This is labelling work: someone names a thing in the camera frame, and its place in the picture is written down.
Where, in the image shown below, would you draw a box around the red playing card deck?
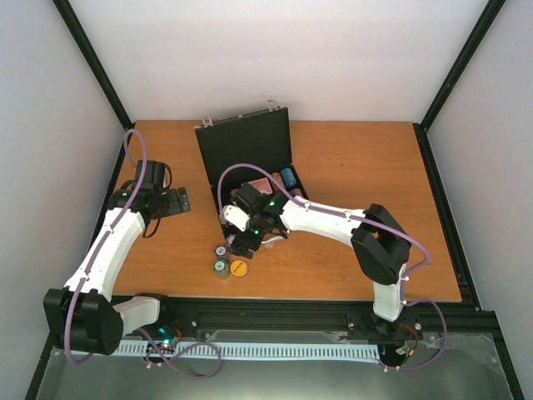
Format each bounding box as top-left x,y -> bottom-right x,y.
248,177 -> 273,195

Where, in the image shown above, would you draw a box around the blue poker chip stack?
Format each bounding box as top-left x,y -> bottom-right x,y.
280,167 -> 297,188

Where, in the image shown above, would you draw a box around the black poker set case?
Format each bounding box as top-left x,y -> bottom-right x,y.
194,107 -> 307,213

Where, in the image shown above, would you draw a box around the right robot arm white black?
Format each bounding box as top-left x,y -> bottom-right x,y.
220,183 -> 411,323

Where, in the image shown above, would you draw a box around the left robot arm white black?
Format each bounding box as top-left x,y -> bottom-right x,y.
43,161 -> 191,355

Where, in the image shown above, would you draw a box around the purple chip stack left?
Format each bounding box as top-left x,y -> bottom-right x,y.
214,244 -> 231,261

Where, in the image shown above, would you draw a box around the yellow dealer button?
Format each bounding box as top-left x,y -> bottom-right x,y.
230,260 -> 248,278

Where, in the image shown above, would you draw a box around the green poker chip stack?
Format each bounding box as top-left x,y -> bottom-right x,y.
213,258 -> 231,279

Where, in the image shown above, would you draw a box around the black aluminium frame rail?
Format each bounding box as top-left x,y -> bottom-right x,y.
48,120 -> 501,347

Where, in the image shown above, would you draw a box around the light blue slotted cable duct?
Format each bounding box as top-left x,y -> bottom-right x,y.
116,339 -> 381,363

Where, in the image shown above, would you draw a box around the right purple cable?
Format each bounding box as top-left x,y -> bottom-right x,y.
217,163 -> 448,373

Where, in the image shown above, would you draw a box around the right controller board wires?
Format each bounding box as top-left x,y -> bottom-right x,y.
381,322 -> 422,368

